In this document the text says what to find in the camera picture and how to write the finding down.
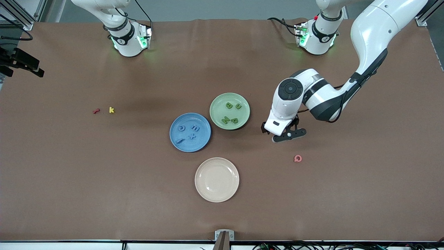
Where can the green foam letter B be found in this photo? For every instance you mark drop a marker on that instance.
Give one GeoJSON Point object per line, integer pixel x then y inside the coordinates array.
{"type": "Point", "coordinates": [229, 105]}

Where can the white table edge rail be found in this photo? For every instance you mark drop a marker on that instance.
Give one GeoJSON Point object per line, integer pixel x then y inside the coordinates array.
{"type": "Point", "coordinates": [69, 246]}

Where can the green foam letter P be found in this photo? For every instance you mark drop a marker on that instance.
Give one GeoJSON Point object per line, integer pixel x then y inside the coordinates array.
{"type": "Point", "coordinates": [235, 121]}

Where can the pink foam letter Q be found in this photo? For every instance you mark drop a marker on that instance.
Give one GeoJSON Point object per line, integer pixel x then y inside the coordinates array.
{"type": "Point", "coordinates": [295, 158]}

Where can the blue foam letter m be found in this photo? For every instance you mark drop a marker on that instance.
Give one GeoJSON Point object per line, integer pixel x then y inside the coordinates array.
{"type": "Point", "coordinates": [195, 128]}

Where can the brown table cover sheet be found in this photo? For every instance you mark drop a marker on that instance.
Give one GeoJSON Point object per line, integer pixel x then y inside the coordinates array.
{"type": "Point", "coordinates": [222, 215]}

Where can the beige plate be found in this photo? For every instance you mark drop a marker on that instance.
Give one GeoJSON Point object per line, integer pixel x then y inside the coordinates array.
{"type": "Point", "coordinates": [216, 180]}

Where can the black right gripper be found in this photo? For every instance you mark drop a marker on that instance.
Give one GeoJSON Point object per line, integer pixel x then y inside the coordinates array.
{"type": "Point", "coordinates": [21, 59]}

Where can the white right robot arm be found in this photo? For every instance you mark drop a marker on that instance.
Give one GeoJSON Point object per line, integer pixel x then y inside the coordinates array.
{"type": "Point", "coordinates": [126, 41]}

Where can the red foam letter r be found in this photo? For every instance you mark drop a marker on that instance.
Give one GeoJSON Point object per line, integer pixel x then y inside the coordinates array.
{"type": "Point", "coordinates": [96, 111]}

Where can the blue foam letter x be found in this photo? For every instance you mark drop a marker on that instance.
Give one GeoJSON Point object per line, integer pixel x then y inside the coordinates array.
{"type": "Point", "coordinates": [191, 136]}

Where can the green plate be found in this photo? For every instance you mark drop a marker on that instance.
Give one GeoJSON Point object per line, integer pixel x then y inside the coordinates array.
{"type": "Point", "coordinates": [218, 107]}

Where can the green foam letter N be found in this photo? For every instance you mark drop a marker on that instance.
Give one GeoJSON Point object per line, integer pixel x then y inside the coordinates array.
{"type": "Point", "coordinates": [225, 120]}

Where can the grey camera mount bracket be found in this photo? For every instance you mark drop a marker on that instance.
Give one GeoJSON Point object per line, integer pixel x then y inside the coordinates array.
{"type": "Point", "coordinates": [224, 243]}

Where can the blue plate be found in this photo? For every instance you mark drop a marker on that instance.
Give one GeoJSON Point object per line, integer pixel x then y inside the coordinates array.
{"type": "Point", "coordinates": [201, 142]}

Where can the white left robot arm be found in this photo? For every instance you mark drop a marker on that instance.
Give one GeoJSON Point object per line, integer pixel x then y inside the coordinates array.
{"type": "Point", "coordinates": [374, 27]}

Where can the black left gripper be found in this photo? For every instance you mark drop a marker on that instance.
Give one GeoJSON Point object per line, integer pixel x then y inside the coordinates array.
{"type": "Point", "coordinates": [295, 121]}

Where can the blue foam letter c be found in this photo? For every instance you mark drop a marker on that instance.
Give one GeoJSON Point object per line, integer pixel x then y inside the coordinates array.
{"type": "Point", "coordinates": [178, 128]}

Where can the aluminium frame post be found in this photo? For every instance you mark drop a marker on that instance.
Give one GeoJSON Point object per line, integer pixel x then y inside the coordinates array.
{"type": "Point", "coordinates": [421, 21]}
{"type": "Point", "coordinates": [17, 24]}

